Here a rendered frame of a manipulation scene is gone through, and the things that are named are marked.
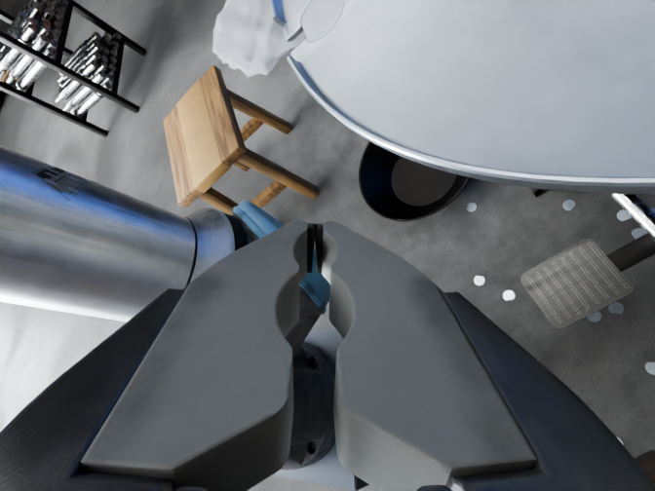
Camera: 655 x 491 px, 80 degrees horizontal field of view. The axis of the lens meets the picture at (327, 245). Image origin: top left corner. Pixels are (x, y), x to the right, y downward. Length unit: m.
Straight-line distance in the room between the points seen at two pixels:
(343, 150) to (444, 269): 0.49
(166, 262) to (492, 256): 0.75
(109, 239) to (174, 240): 0.04
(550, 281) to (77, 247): 0.65
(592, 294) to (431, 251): 0.38
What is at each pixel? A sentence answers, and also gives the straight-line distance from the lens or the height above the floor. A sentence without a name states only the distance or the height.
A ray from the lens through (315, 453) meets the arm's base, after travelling 0.50.
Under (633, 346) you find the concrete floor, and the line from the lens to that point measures 0.87.
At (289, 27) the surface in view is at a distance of 0.19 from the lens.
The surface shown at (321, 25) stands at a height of 0.78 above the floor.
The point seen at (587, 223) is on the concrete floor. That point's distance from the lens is 0.91.
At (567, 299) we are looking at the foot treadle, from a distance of 0.72.
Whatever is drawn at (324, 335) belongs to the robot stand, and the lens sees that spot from 0.52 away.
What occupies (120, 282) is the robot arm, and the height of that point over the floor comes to 0.75.
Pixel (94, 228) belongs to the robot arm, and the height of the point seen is 0.78.
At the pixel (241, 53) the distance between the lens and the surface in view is 1.58.
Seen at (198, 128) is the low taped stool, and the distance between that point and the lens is 1.15.
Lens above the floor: 0.87
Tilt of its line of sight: 51 degrees down
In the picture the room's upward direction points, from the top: 67 degrees counter-clockwise
